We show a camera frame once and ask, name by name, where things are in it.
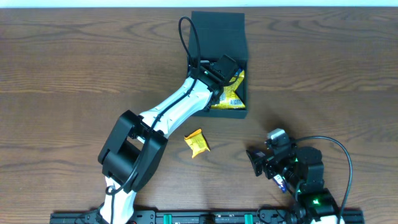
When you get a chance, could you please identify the small yellow cracker packet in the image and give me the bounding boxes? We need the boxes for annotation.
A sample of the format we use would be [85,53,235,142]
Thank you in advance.
[184,128,210,159]

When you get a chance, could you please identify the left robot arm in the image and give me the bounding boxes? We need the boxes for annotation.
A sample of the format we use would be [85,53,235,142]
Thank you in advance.
[98,55,239,223]

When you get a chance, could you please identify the dark green open box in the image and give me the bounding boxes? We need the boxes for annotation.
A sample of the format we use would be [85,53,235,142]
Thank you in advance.
[191,11,249,119]

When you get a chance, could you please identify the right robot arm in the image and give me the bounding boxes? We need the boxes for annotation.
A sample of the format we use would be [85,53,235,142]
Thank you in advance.
[246,133,353,223]

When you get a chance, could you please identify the yellow Hacks candy bag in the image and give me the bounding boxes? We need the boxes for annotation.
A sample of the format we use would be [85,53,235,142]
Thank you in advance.
[211,68,246,110]

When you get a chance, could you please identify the dark blue chocolate bar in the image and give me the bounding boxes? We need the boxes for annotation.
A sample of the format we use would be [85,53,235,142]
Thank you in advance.
[272,174,287,193]

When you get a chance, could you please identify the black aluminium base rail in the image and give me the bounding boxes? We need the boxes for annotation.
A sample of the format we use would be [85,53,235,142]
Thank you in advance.
[49,208,365,224]

